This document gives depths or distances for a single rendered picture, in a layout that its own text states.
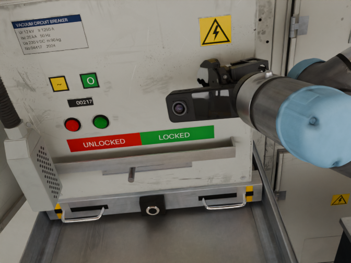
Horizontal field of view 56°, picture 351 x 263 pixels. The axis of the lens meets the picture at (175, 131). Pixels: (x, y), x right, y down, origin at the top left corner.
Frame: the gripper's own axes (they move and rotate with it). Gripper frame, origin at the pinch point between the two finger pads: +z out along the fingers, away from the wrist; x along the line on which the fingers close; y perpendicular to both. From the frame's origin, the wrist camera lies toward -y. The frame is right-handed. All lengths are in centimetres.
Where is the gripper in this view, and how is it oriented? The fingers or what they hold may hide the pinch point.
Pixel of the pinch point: (198, 79)
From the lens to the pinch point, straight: 63.7
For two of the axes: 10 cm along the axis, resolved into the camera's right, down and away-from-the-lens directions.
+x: -1.7, -9.2, -3.5
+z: -2.5, -3.1, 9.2
